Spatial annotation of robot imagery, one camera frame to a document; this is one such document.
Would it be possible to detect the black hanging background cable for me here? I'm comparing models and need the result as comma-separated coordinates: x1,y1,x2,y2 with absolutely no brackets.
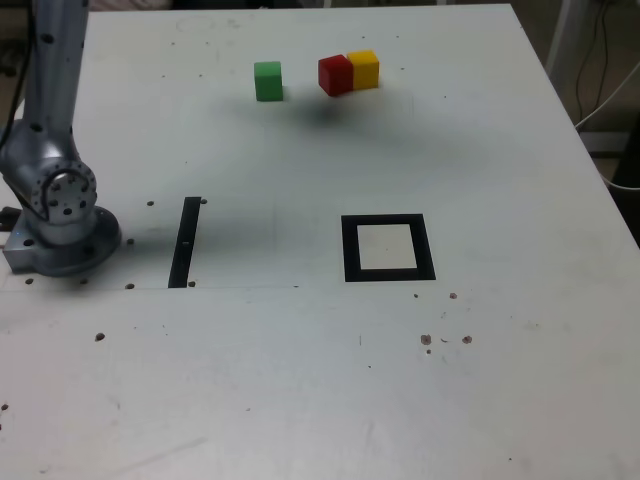
574,0,609,126

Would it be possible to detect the black chair wheel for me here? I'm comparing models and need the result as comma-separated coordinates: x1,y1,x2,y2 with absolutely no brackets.
0,39,30,77

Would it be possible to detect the white background cable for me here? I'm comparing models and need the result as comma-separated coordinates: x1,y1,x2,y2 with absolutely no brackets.
573,63,640,192

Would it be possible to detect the red cube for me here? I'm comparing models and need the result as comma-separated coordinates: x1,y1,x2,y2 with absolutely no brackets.
317,53,355,97

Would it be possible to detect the white metal frame leg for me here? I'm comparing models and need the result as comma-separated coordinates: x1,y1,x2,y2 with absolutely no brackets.
545,0,576,86

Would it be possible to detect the green cube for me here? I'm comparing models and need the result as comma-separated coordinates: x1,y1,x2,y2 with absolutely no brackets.
253,61,285,102

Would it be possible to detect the grey background shelf bar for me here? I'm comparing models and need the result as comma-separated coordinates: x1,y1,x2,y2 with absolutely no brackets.
579,132,629,157

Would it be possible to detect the black tape strip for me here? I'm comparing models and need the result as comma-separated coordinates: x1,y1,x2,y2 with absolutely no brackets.
167,196,203,290

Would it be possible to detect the black tape square outline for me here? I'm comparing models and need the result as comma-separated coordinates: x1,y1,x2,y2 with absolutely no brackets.
340,213,437,283

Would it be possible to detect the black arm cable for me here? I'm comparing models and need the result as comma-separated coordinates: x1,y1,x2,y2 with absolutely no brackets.
0,44,34,149

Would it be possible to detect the yellow cube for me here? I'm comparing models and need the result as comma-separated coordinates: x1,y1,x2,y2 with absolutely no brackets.
346,49,381,91

